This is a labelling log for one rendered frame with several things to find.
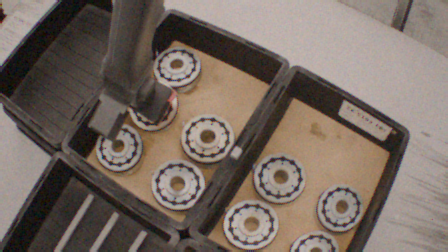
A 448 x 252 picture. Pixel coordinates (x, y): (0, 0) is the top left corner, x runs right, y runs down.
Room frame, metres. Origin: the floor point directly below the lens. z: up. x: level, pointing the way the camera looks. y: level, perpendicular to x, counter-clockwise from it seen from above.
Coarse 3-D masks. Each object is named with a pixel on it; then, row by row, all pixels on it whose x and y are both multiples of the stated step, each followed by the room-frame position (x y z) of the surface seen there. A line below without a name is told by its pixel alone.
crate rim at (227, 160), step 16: (160, 16) 0.63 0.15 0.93; (176, 16) 0.64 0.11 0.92; (192, 16) 0.63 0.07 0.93; (224, 32) 0.59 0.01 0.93; (256, 48) 0.55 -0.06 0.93; (288, 64) 0.51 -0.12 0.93; (96, 96) 0.43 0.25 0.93; (256, 112) 0.40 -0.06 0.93; (64, 144) 0.32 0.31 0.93; (240, 144) 0.34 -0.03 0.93; (80, 160) 0.29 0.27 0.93; (224, 160) 0.31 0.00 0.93; (96, 176) 0.26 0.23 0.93; (128, 192) 0.24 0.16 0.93; (208, 192) 0.25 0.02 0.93; (144, 208) 0.21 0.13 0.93; (192, 208) 0.22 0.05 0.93; (176, 224) 0.19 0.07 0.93
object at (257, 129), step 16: (288, 80) 0.48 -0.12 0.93; (320, 80) 0.49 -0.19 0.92; (272, 96) 0.44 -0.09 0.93; (352, 96) 0.45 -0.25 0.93; (272, 112) 0.41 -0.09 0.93; (256, 128) 0.37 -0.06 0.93; (400, 128) 0.38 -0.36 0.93; (240, 160) 0.31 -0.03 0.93; (400, 160) 0.31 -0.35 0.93; (224, 176) 0.28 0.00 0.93; (384, 192) 0.24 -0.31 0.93; (208, 208) 0.22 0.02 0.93; (192, 224) 0.19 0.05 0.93; (368, 224) 0.18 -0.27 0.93; (208, 240) 0.16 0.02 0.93
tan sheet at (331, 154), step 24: (288, 120) 0.44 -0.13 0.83; (312, 120) 0.44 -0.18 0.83; (288, 144) 0.39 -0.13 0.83; (312, 144) 0.39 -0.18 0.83; (336, 144) 0.39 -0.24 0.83; (360, 144) 0.39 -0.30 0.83; (312, 168) 0.34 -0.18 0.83; (336, 168) 0.34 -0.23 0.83; (360, 168) 0.33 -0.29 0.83; (240, 192) 0.28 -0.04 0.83; (312, 192) 0.28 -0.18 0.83; (360, 192) 0.28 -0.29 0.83; (288, 216) 0.23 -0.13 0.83; (312, 216) 0.23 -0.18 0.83; (216, 240) 0.18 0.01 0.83; (288, 240) 0.18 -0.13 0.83; (336, 240) 0.18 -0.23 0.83
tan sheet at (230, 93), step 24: (168, 48) 0.62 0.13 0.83; (192, 48) 0.62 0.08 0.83; (216, 72) 0.55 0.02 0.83; (240, 72) 0.55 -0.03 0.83; (192, 96) 0.49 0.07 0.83; (216, 96) 0.49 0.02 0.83; (240, 96) 0.49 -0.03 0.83; (240, 120) 0.44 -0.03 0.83; (144, 144) 0.38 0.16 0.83; (168, 144) 0.38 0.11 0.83; (144, 168) 0.32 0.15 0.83; (216, 168) 0.33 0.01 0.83; (144, 192) 0.27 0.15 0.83
